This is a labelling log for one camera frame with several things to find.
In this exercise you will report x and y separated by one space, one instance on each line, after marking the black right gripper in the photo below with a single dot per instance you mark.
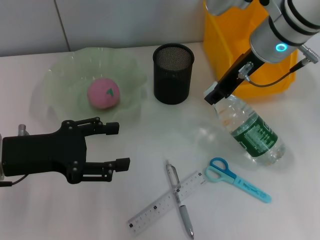
235 75

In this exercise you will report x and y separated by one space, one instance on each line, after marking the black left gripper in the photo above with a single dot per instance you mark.
45 155

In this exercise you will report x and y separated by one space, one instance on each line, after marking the pink peach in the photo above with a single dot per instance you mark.
100 96

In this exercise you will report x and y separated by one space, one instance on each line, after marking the clear water bottle green label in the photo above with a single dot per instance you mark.
255 135

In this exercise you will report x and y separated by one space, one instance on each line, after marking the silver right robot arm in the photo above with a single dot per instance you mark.
282 25

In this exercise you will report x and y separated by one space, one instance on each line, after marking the black mesh pen cup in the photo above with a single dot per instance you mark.
172 85

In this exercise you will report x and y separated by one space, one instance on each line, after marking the transparent plastic ruler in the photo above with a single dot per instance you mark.
150 212

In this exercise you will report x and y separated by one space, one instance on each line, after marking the green glass fruit plate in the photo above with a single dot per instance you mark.
62 82

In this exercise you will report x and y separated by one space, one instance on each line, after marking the blue scissors with blade cover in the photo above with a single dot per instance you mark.
247 186

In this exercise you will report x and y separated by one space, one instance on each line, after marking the clear grey ballpoint pen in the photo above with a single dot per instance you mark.
185 215

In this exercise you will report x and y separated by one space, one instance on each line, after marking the yellow plastic storage bin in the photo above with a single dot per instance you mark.
225 50

